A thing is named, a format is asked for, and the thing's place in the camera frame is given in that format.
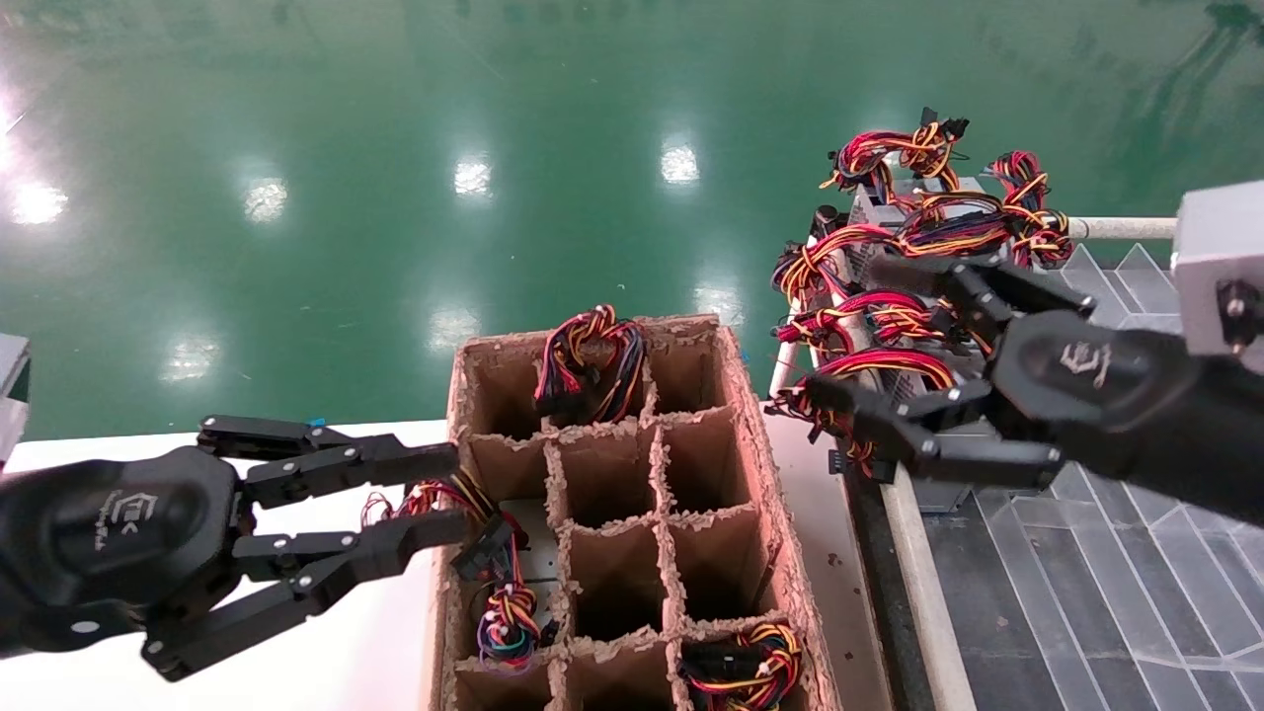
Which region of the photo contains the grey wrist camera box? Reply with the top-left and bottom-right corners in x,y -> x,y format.
0,334 -> 33,467
1172,180 -> 1264,374

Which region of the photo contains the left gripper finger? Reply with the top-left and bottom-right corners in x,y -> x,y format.
197,415 -> 461,511
143,508 -> 471,683

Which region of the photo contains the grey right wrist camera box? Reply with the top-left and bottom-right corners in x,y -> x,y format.
1172,180 -> 1264,374

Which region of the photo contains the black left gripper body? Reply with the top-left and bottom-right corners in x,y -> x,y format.
0,445 -> 249,659

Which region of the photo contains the power supply, dark cable bundle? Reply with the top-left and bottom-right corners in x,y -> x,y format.
533,304 -> 649,426

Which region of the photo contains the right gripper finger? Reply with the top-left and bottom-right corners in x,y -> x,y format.
805,373 -> 1065,490
869,252 -> 1097,347

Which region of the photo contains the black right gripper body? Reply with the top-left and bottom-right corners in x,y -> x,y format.
989,311 -> 1203,496

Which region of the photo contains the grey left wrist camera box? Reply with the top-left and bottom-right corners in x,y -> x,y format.
0,334 -> 33,467

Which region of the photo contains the clear acrylic divider tray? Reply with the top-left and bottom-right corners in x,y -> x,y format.
923,242 -> 1264,711

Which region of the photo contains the brown divided cardboard box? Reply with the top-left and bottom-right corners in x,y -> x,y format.
425,314 -> 842,711

